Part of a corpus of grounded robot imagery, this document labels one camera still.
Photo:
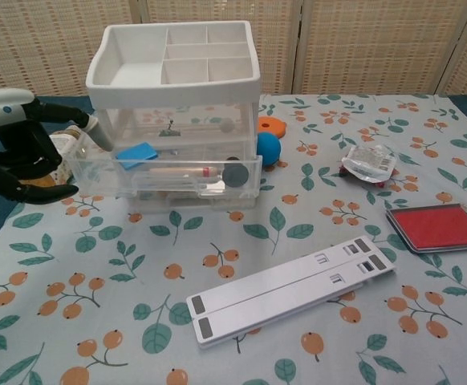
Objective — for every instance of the dark grey round disc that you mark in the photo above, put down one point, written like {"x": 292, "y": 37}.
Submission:
{"x": 236, "y": 176}

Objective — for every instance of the small green figure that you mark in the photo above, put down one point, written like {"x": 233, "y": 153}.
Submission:
{"x": 168, "y": 131}

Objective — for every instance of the white folding stand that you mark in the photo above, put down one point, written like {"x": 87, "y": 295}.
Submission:
{"x": 281, "y": 293}

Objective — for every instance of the wooden stick with red band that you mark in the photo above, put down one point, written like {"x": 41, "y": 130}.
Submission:
{"x": 177, "y": 172}

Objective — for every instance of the red ink pad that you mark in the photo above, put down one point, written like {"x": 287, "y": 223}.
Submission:
{"x": 442, "y": 228}

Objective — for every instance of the floral tablecloth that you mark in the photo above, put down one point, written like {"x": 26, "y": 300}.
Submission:
{"x": 137, "y": 353}

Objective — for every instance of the clear plastic drawer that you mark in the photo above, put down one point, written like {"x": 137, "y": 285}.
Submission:
{"x": 97, "y": 176}
{"x": 233, "y": 202}
{"x": 201, "y": 146}

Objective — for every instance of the orange round disc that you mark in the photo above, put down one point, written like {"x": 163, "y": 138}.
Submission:
{"x": 274, "y": 126}

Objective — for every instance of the blue rectangular block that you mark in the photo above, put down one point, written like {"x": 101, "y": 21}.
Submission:
{"x": 137, "y": 155}

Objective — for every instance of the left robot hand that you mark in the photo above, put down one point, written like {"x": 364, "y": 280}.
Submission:
{"x": 21, "y": 152}

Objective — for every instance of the blue ball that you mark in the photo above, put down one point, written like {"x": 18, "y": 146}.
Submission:
{"x": 269, "y": 149}

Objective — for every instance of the bamboo folding screen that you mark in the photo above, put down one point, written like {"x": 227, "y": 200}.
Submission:
{"x": 358, "y": 48}

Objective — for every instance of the clear plastic packet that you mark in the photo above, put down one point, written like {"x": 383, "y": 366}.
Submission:
{"x": 368, "y": 164}

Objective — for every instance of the white plastic drawer organizer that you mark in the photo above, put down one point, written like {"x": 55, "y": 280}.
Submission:
{"x": 137, "y": 60}

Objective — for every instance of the amber drink bottle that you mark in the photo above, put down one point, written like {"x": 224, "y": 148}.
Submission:
{"x": 71, "y": 132}

